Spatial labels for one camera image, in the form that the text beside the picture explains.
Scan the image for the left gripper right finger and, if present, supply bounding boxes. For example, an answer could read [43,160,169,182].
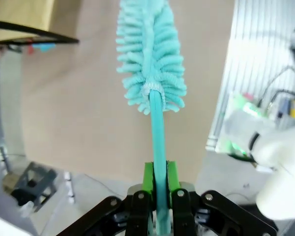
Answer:
[166,160,278,236]

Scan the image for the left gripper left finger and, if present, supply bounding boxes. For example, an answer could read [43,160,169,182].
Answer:
[61,161,155,236]

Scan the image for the teal microfiber duster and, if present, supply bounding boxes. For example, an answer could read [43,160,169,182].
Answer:
[115,0,188,236]

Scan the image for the grey metal floor bracket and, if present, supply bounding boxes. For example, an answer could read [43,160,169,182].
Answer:
[11,161,59,212]

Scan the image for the wooden two-tier shelf black frame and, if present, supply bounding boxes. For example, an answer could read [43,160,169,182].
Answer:
[0,0,80,54]

